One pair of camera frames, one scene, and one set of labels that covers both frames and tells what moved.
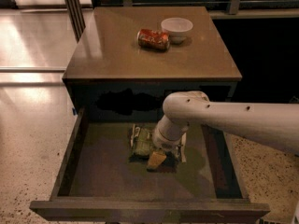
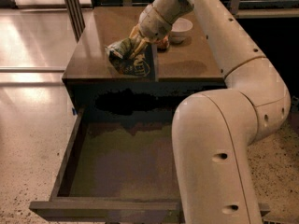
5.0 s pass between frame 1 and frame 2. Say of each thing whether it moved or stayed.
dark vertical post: stayed
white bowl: stayed
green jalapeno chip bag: moved
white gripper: moved
